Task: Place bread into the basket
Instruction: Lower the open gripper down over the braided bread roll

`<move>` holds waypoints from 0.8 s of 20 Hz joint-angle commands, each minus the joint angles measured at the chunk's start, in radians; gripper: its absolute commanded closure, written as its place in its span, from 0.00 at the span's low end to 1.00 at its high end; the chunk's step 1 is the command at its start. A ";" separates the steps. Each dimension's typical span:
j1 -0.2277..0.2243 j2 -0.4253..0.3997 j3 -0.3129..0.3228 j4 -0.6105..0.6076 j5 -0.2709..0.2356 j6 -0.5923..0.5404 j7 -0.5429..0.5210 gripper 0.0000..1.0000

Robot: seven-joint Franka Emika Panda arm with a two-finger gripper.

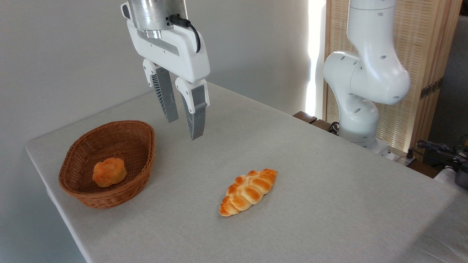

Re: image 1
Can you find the wooden slatted screen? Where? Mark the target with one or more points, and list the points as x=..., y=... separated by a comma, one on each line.
x=424, y=36

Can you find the black power plug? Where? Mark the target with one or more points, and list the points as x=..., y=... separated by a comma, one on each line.
x=411, y=157

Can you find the long braided bread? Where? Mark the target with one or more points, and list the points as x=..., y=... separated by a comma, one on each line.
x=248, y=191

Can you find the grey tablecloth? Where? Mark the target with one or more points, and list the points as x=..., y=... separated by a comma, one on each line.
x=310, y=212

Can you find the dark brown wooden piece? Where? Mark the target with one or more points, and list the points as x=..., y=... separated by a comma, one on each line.
x=305, y=117

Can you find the brown wicker basket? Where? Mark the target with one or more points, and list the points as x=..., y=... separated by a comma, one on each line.
x=139, y=153

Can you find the round golden bun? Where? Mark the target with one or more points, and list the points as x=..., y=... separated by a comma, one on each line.
x=109, y=172

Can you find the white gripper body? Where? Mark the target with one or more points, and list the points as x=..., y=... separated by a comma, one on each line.
x=182, y=54

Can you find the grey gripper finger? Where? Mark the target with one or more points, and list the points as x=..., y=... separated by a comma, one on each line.
x=166, y=95
x=197, y=109

